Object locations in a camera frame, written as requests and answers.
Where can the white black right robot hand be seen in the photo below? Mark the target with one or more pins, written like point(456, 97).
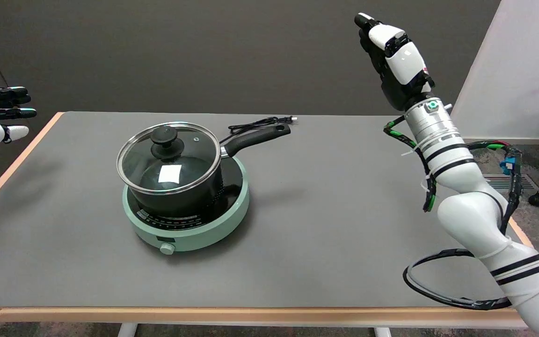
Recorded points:
point(403, 61)

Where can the glass pot lid black knob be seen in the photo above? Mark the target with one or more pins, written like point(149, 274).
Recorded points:
point(166, 140)

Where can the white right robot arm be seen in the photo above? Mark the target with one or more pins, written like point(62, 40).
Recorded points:
point(466, 215)

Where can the white partition board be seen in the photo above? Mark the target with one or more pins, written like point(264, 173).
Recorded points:
point(522, 70)

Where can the grey floor vent grille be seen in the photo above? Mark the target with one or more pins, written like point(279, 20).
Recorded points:
point(496, 182)

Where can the green round induction cooker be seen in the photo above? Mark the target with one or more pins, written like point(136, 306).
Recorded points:
point(194, 234)

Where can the white table leg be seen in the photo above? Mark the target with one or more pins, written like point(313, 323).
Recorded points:
point(127, 330)
point(382, 332)

